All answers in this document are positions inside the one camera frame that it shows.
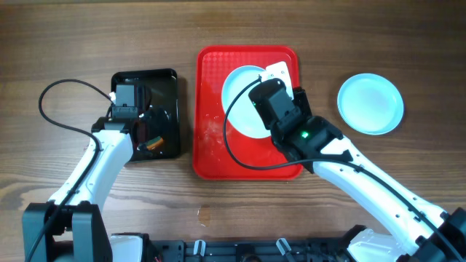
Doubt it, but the green and orange sponge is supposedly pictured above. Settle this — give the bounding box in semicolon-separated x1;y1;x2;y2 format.
141;136;164;151

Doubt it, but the light blue plate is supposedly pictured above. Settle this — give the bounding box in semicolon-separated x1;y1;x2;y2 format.
336;73;405;135
221;65;270;139

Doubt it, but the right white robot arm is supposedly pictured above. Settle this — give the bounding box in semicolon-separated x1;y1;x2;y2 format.
245;79;465;261

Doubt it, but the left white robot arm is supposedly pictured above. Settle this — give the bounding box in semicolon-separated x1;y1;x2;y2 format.
23;84;170;261

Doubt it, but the black rectangular water tray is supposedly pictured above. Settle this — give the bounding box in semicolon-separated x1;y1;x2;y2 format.
111;68;181;162

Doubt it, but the red plastic tray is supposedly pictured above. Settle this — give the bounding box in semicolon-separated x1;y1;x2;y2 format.
192;45;303;180

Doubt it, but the right black cable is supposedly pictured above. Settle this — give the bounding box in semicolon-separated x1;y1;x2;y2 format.
222;76;465;261

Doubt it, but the black cable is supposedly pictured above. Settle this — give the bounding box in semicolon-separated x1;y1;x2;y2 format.
222;76;465;261
23;79;116;262

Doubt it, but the left black cable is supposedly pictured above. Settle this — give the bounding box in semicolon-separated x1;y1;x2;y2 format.
23;79;116;262

